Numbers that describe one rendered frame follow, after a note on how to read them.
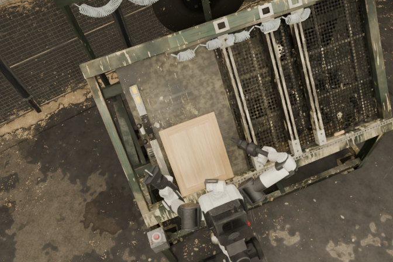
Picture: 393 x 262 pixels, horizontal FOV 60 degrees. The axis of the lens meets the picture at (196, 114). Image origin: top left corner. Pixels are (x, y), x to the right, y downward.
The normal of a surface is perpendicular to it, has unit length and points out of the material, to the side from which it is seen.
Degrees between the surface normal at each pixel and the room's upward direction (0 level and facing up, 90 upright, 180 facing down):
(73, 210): 0
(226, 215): 23
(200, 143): 50
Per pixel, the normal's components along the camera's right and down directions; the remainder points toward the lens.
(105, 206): -0.10, -0.56
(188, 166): 0.21, 0.22
